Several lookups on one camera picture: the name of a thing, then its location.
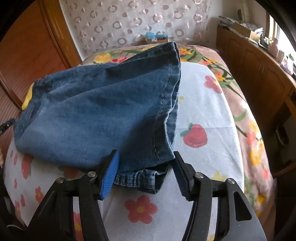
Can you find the person's left hand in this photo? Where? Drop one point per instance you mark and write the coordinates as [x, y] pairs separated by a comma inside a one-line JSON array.
[[1, 158]]

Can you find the floral pink blanket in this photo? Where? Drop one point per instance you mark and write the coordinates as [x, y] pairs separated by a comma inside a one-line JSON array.
[[257, 179]]

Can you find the pink bottle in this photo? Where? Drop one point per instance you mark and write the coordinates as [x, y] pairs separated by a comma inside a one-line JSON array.
[[273, 48]]

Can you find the cardboard box on cabinet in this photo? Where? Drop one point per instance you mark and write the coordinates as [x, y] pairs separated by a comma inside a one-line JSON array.
[[245, 32]]

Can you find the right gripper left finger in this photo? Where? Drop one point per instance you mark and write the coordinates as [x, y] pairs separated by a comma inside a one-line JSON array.
[[108, 173]]

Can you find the wooden sideboard cabinet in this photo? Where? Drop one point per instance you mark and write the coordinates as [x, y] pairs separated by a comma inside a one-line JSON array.
[[265, 86]]

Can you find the wooden wardrobe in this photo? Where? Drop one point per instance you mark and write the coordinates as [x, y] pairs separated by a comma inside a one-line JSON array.
[[38, 43]]

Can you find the white strawberry bed sheet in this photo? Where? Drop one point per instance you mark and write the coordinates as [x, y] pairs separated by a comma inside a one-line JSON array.
[[206, 139]]

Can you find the yellow plush toy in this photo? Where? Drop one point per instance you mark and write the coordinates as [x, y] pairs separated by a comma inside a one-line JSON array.
[[28, 97]]

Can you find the blue denim jeans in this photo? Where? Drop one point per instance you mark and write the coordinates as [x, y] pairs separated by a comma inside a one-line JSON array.
[[78, 116]]

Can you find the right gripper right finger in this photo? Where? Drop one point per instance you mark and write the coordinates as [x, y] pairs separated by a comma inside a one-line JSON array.
[[184, 174]]

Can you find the window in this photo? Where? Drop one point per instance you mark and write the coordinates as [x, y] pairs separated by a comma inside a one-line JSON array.
[[273, 30]]

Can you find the pink circle patterned curtain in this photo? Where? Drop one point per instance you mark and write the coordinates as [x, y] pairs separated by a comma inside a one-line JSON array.
[[102, 25]]

